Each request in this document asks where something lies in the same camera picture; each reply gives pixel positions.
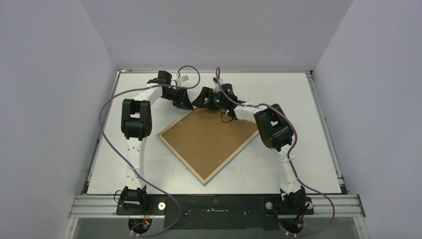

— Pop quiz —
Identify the aluminium rail front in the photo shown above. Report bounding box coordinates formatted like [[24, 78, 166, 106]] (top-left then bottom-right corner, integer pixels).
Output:
[[69, 194, 366, 219]]

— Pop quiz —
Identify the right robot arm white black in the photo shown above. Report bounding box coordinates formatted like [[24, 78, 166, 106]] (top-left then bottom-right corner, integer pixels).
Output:
[[193, 83, 313, 214]]

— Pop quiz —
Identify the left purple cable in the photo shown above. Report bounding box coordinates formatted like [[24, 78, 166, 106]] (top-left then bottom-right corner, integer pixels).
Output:
[[99, 65, 202, 238]]

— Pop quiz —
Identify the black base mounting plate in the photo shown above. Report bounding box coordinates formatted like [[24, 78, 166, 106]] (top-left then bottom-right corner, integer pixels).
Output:
[[116, 194, 314, 234]]

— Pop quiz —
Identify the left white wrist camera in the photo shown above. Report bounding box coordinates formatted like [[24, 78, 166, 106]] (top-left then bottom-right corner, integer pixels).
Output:
[[176, 75, 189, 87]]

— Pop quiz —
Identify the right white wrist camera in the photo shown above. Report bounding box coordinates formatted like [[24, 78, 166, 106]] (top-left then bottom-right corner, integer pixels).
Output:
[[213, 78, 225, 93]]

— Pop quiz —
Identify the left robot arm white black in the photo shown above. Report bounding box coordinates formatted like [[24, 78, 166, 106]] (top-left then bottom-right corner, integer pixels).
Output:
[[119, 71, 193, 215]]

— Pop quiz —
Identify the blue wooden picture frame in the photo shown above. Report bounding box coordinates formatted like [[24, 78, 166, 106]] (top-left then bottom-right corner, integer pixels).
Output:
[[157, 106, 260, 186]]

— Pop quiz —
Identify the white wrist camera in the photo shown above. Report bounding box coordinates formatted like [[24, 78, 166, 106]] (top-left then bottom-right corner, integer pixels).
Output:
[[176, 75, 189, 87], [213, 78, 225, 93]]

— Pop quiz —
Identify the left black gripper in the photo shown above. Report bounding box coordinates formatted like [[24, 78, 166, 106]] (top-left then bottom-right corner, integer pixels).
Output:
[[163, 87, 194, 112]]

